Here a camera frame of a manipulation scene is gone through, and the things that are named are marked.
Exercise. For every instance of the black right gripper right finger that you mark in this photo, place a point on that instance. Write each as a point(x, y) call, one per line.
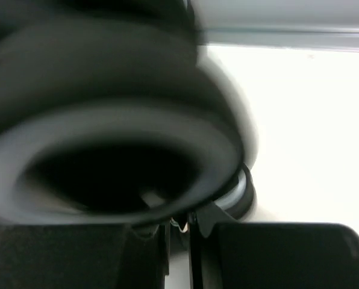
point(227, 254)

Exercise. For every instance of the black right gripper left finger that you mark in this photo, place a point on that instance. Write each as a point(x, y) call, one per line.
point(83, 256)

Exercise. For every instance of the pink suitcase with dark lining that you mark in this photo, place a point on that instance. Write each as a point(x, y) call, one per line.
point(114, 112)

